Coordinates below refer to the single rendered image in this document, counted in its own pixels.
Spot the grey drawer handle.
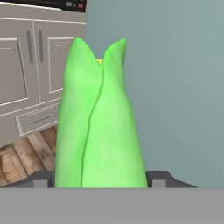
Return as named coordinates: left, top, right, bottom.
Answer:
left=29, top=114, right=54, bottom=125

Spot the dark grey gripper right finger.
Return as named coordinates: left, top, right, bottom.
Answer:
left=145, top=170, right=199, bottom=189

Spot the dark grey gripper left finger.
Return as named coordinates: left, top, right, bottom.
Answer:
left=3, top=170, right=56, bottom=189

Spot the black microwave oven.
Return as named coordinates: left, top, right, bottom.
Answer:
left=8, top=0, right=88, bottom=14

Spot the grey cupboard door handle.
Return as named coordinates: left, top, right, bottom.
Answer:
left=36, top=27, right=45, bottom=65
left=24, top=27, right=34, bottom=65

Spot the green corn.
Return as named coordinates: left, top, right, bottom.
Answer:
left=53, top=36, right=149, bottom=189

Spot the beige drawer front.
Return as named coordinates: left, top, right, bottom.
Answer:
left=14, top=101, right=61, bottom=137

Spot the beige cupboard door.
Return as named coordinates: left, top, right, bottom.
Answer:
left=0, top=17, right=41, bottom=109
left=31, top=19, right=88, bottom=104

